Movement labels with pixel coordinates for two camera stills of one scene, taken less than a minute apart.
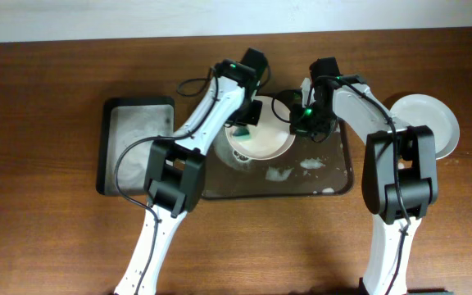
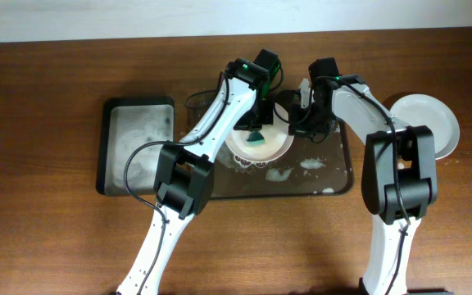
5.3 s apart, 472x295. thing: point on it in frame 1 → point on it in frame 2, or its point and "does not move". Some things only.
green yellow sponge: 242,133 → 256,138
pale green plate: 419,110 does not move
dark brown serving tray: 308,167 does not move
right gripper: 301,121 does not move
